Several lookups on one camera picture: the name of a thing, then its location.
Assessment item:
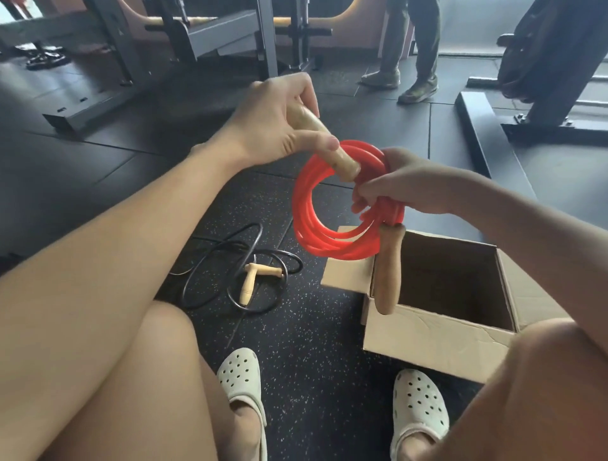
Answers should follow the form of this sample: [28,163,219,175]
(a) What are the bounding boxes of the black jump rope wooden handles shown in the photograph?
[168,223,305,352]

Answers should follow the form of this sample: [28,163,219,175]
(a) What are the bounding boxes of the person's right leg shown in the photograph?
[396,317,608,461]

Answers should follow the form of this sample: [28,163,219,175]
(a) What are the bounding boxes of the person's right hand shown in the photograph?
[351,147,472,217]

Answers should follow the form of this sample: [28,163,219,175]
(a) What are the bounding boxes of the person's left hand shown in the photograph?
[209,72,341,168]

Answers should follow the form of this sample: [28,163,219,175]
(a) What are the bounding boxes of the black gym machine frame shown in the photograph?
[454,0,608,201]

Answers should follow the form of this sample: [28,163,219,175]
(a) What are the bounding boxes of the open cardboard box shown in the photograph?
[320,225,572,384]

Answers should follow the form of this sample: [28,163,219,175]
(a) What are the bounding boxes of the person's left forearm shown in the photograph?
[0,142,248,461]

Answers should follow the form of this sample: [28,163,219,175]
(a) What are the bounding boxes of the black weight plates on machine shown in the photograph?
[496,0,573,103]

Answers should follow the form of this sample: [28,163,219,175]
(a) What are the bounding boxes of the white perforated clog shoe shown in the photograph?
[389,369,450,461]
[217,348,268,461]

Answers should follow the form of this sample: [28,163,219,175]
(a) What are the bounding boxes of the red jump rope wooden handles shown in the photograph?
[291,106,408,316]

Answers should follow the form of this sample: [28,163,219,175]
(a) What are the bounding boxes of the black upright rack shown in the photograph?
[275,0,333,73]

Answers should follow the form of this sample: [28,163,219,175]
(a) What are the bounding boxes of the person's right forearm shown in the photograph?
[456,175,608,328]

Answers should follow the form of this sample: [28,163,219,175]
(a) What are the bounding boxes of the person's leg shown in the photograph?
[38,300,267,461]
[396,317,608,461]

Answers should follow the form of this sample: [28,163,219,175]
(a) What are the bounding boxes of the grey steel weight bench frame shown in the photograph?
[0,0,280,135]

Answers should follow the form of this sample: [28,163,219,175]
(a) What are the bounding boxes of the person's left leg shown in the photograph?
[38,300,267,461]

